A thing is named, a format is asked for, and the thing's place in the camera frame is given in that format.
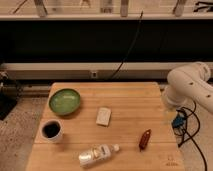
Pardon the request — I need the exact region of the white sponge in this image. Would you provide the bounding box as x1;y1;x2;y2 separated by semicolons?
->
96;107;111;126

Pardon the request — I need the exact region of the blue connector box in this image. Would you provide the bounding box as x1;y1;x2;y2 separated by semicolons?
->
172;115;185;128

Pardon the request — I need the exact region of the dark equipment at left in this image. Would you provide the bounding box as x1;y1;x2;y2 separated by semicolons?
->
0;71;21;121

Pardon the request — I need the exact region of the clear plastic bottle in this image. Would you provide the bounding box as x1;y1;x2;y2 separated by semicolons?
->
79;144;120;167

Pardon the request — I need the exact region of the black hanging cable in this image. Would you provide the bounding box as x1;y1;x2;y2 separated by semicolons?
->
105;9;145;81

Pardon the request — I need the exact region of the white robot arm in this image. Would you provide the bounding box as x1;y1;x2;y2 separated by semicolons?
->
162;62;213;124

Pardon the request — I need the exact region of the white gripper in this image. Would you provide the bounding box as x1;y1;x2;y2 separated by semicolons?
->
162;87;180;124

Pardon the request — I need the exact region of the white wall outlet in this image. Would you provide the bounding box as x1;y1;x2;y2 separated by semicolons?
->
91;71;98;79

